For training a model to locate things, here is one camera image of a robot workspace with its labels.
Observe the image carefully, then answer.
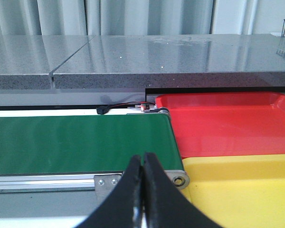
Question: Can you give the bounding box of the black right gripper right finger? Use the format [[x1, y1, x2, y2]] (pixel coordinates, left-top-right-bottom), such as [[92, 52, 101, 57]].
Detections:
[[143, 152, 221, 228]]

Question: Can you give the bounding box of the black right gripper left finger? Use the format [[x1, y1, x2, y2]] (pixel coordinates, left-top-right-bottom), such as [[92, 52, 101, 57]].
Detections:
[[77, 155, 143, 228]]

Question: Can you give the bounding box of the green conveyor belt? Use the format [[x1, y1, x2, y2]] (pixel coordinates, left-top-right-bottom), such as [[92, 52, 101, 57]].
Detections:
[[0, 114, 183, 175]]

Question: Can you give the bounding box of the yellow plastic tray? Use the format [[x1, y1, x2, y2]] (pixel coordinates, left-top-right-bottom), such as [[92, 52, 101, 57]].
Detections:
[[183, 154, 285, 228]]

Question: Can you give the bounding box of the red plastic tray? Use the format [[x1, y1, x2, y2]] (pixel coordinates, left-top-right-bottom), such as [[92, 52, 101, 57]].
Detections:
[[156, 92, 285, 158]]

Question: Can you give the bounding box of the small sensor circuit board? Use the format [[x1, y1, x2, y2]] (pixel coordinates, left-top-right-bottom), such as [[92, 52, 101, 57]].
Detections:
[[134, 103, 156, 112]]

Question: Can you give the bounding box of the grey stone counter slab right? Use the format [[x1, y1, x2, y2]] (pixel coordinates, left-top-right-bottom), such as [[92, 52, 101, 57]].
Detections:
[[53, 34, 285, 90]]

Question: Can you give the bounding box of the grey stone counter slab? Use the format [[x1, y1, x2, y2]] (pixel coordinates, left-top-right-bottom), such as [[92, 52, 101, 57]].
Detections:
[[0, 35, 93, 90], [53, 34, 285, 90]]

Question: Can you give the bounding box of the grey stone counter slab left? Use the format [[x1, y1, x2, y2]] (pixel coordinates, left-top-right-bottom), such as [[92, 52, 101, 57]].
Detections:
[[0, 35, 93, 90]]

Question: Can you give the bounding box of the white pleated curtain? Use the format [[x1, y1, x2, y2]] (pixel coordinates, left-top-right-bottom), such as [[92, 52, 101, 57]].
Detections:
[[0, 0, 285, 36]]

